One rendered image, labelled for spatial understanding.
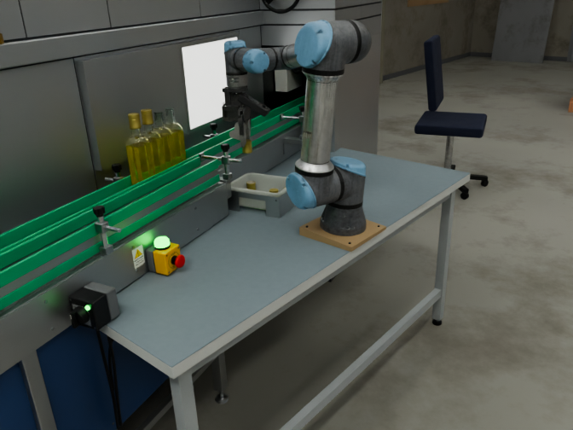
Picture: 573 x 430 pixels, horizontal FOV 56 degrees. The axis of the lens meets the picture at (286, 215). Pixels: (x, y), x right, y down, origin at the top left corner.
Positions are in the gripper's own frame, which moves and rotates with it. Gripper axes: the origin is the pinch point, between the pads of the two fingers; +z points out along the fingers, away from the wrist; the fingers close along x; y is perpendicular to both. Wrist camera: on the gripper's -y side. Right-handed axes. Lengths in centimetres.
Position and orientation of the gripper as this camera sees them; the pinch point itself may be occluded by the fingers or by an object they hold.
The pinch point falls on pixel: (246, 142)
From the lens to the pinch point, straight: 197.7
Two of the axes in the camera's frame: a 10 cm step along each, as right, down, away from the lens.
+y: -9.7, -0.7, 2.4
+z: 0.3, 9.2, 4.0
